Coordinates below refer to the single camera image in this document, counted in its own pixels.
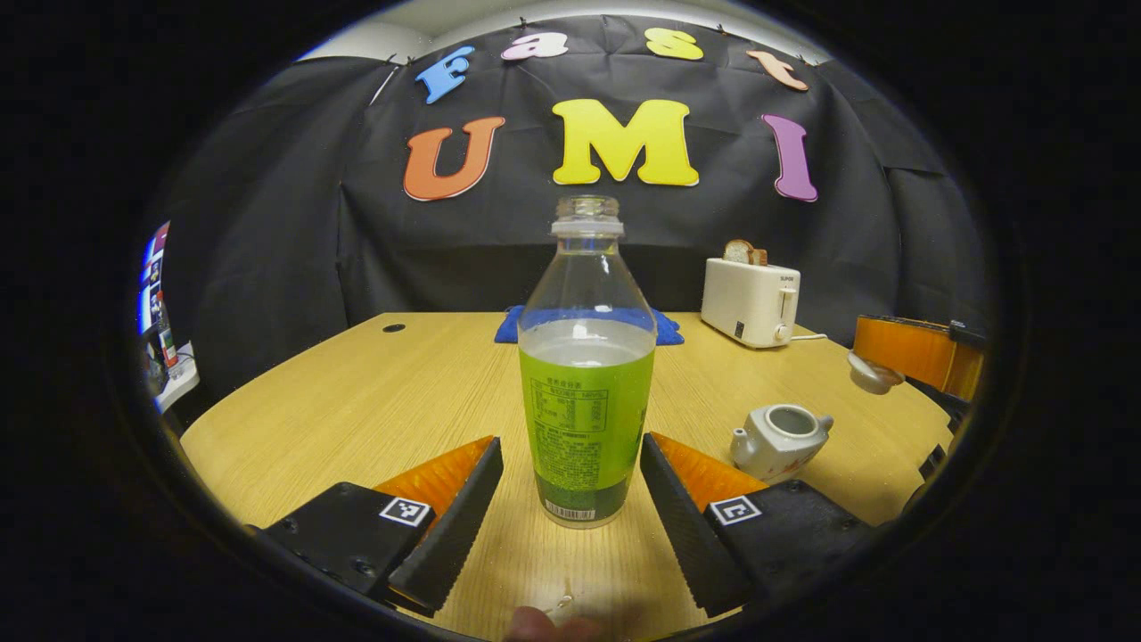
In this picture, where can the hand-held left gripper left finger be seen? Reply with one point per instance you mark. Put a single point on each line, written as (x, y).
(455, 535)

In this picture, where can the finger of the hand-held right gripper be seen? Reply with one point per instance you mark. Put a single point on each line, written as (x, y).
(909, 349)

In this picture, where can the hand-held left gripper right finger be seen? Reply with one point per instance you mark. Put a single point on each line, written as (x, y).
(682, 535)

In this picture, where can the white ceramic teacup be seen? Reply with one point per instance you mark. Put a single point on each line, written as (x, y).
(775, 446)

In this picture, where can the green label water bottle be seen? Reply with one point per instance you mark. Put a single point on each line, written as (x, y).
(584, 401)

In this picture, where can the white toaster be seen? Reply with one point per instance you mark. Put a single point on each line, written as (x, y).
(749, 303)

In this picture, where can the bread slices in toaster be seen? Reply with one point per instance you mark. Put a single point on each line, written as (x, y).
(744, 252)

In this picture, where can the blue towel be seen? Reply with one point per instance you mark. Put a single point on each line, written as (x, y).
(669, 330)

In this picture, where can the white side table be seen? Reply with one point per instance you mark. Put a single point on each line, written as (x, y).
(181, 379)

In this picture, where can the lit computer screen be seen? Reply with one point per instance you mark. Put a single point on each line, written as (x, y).
(153, 276)

